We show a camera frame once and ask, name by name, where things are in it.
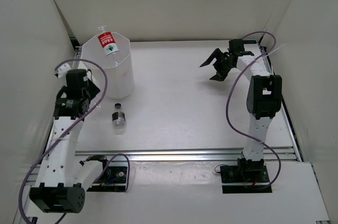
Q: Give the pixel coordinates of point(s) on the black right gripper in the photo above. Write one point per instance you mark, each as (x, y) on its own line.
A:
(221, 74)

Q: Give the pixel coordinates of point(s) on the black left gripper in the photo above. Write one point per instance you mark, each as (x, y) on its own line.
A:
(93, 89)

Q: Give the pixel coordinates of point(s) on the small black label bottle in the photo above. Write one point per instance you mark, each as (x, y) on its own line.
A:
(118, 119)

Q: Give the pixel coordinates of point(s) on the red label plastic bottle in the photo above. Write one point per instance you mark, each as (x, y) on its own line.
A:
(108, 43)

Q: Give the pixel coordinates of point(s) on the clear white cap bottle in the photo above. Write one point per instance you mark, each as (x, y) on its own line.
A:
(95, 102)

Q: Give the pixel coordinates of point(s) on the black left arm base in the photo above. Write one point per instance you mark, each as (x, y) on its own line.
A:
(102, 174)

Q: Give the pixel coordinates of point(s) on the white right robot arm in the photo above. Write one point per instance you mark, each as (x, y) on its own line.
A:
(263, 100)

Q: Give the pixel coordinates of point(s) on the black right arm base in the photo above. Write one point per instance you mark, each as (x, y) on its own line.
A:
(245, 177)

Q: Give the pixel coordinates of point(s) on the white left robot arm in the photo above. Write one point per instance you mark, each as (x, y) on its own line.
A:
(62, 190)

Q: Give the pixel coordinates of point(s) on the white translucent plastic bin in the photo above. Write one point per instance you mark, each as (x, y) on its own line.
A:
(120, 74)

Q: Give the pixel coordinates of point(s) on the aluminium right rail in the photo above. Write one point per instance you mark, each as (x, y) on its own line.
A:
(284, 110)

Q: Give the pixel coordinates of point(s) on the aluminium front rail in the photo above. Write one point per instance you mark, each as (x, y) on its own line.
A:
(182, 167)

